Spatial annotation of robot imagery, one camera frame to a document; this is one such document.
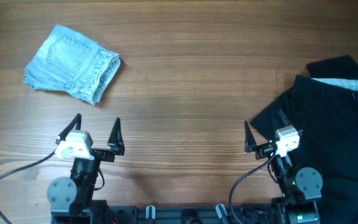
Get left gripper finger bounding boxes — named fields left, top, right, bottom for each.
left=107, top=117, right=125, bottom=156
left=55, top=113, right=82, bottom=144

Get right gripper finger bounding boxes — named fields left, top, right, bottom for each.
left=277, top=110, right=303, bottom=134
left=244, top=121, right=257, bottom=153

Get light blue denim shorts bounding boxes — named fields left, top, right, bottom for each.
left=24, top=25, right=121, bottom=105

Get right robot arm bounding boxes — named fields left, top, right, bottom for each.
left=244, top=110, right=323, bottom=224

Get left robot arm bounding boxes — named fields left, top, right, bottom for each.
left=47, top=114, right=125, bottom=223

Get black shorts pile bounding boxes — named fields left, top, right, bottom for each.
left=251, top=55, right=358, bottom=223

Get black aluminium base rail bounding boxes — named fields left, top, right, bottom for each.
left=50, top=203, right=276, bottom=224

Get right white rail clip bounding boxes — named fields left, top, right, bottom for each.
left=215, top=203, right=227, bottom=220

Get white rail clip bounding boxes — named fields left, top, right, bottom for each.
left=145, top=205, right=156, bottom=220
left=215, top=203, right=227, bottom=220

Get left white rail clip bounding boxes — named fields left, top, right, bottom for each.
left=145, top=205, right=156, bottom=220

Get left black camera cable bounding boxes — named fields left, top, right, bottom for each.
left=0, top=150, right=57, bottom=224

